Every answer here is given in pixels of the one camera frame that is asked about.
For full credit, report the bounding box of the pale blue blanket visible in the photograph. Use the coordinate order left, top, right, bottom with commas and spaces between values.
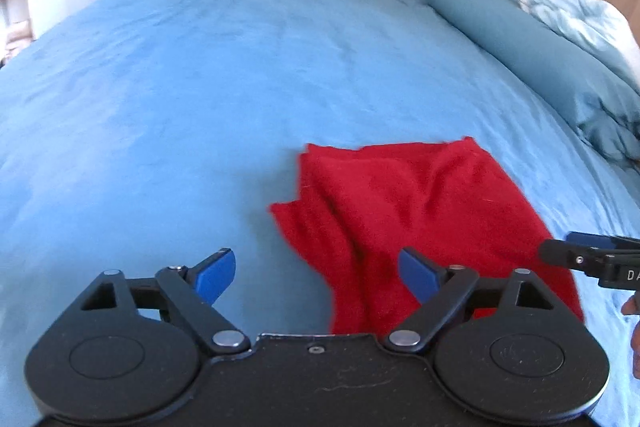
519, 0, 640, 78

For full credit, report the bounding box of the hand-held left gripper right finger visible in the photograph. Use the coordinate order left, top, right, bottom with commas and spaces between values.
383, 247, 557, 354

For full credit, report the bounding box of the red knit sweater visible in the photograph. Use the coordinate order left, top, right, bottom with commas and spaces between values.
270, 136, 586, 336

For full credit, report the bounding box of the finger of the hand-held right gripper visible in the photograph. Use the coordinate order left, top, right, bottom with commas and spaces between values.
539, 239, 609, 279
567, 232, 640, 254

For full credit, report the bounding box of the person's right hand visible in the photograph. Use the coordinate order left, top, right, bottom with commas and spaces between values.
621, 294, 640, 379

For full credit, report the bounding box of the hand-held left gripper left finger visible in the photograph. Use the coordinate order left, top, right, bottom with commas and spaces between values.
79, 248, 252, 356

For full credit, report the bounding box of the teal duvet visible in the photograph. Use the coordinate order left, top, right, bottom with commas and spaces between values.
427, 0, 640, 168

